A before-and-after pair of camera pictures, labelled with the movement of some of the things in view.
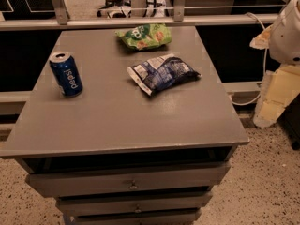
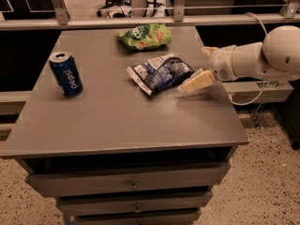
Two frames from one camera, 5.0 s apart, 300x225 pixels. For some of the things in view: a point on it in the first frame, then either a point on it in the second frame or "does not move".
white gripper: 286,39 -> 220,63
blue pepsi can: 66,73 does not move
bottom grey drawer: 150,217 does not move
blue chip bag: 162,73 does not move
